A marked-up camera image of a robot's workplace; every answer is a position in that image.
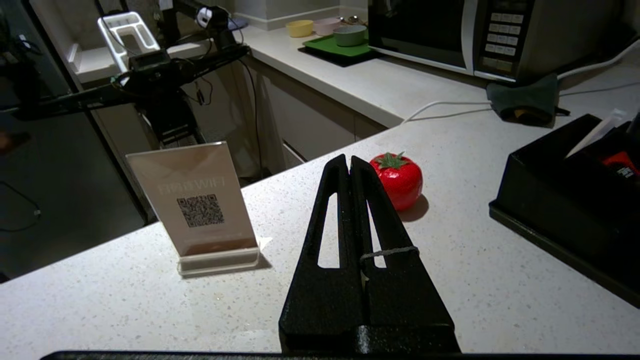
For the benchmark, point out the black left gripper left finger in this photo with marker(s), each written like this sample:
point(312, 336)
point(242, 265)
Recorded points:
point(325, 300)

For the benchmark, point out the white base cabinet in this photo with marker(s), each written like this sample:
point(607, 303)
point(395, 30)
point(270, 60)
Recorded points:
point(310, 115)

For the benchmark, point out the white paper stick packet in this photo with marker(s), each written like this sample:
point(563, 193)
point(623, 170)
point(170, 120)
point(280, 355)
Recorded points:
point(595, 135)

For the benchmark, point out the red tomato-shaped timer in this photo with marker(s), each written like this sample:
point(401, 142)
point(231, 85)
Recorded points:
point(400, 182)

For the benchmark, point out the pink bowl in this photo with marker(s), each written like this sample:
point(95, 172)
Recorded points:
point(327, 26)

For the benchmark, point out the red Nescafe coffee sachet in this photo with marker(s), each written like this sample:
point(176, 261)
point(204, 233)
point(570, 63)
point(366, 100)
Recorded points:
point(622, 167)

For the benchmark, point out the dark grey cloth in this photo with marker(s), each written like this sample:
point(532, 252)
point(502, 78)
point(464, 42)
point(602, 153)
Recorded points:
point(525, 100)

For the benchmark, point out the yellow bowl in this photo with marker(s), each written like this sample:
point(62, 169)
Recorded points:
point(300, 29)

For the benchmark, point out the small metal spoon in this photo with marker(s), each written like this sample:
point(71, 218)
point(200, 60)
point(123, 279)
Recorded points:
point(352, 20)

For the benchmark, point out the silver microwave oven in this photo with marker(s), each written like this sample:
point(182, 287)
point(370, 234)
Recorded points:
point(550, 35)

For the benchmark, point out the green tray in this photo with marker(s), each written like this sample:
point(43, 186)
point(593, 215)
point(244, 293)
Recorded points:
point(335, 47)

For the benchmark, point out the grey-green bowl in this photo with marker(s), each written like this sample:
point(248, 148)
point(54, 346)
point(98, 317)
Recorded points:
point(350, 36)

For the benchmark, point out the white rig box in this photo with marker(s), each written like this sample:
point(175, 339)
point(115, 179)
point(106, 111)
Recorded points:
point(130, 37)

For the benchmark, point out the black rig stand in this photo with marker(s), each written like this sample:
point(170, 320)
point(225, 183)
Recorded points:
point(160, 90)

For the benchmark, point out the black compartment box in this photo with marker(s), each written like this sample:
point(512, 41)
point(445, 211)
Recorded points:
point(560, 200)

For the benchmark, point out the QR code sign stand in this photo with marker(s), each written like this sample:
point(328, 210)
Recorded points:
point(195, 200)

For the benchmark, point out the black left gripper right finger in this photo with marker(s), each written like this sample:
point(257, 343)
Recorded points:
point(400, 305)

